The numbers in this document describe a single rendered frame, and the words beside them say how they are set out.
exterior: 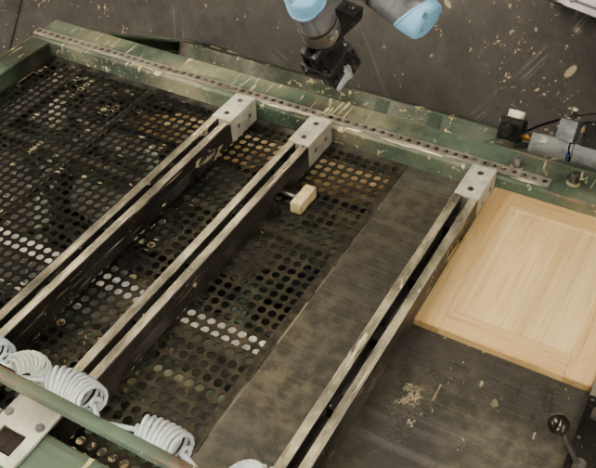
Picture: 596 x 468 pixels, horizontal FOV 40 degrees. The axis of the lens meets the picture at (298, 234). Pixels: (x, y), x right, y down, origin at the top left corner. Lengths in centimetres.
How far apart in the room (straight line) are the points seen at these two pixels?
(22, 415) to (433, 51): 202
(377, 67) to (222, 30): 68
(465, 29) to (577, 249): 127
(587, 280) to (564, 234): 15
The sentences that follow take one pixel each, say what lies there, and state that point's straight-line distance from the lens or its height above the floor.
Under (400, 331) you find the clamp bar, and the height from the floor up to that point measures 138.
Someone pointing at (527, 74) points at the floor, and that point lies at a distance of 297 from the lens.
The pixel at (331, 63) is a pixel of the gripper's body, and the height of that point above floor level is 146.
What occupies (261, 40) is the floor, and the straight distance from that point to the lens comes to 334.
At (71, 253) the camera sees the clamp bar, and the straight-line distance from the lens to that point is 190.
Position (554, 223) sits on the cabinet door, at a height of 94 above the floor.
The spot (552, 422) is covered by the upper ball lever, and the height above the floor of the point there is 156.
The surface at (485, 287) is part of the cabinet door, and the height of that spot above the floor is 117.
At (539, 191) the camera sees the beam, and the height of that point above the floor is 90.
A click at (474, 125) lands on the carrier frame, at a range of 283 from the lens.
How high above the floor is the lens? 291
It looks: 62 degrees down
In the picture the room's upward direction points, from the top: 109 degrees counter-clockwise
